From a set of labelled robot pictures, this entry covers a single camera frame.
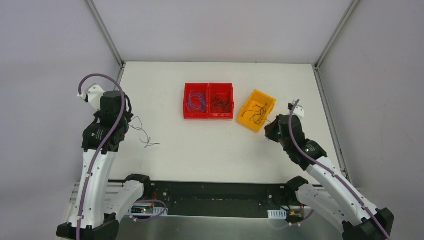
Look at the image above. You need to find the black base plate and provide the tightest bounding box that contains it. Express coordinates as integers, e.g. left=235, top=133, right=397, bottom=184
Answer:
left=141, top=181, right=301, bottom=219

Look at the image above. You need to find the purple wire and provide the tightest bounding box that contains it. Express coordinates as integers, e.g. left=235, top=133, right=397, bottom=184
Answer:
left=185, top=91, right=208, bottom=114

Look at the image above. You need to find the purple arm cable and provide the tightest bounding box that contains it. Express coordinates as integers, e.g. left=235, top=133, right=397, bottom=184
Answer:
left=288, top=99, right=392, bottom=240
left=75, top=73, right=168, bottom=240

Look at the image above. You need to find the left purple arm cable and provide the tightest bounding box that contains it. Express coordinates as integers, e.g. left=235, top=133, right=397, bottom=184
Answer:
left=75, top=73, right=168, bottom=240

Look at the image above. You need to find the black striped wire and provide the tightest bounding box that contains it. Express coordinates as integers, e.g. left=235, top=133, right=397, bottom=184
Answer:
left=210, top=94, right=232, bottom=114

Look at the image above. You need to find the red double bin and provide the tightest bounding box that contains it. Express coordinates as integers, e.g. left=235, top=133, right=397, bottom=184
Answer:
left=182, top=83, right=235, bottom=120

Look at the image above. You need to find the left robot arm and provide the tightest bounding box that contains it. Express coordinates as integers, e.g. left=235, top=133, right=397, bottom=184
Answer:
left=56, top=90, right=153, bottom=240

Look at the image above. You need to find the yellow bin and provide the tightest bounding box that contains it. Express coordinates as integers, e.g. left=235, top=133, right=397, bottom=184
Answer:
left=236, top=89, right=277, bottom=133

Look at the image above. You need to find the thin black wire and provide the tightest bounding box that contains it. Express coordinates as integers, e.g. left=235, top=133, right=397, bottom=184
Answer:
left=241, top=102, right=270, bottom=126

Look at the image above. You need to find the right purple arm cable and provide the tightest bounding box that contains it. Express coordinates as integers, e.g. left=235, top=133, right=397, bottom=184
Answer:
left=288, top=99, right=392, bottom=240

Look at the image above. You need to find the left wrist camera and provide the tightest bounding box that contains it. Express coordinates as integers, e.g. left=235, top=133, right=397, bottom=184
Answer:
left=78, top=83, right=106, bottom=112

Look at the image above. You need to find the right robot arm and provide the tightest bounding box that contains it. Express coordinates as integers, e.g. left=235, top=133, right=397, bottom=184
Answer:
left=264, top=114, right=394, bottom=240

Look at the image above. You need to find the wire bundle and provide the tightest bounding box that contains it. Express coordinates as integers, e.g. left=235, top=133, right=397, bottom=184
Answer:
left=128, top=115, right=162, bottom=149

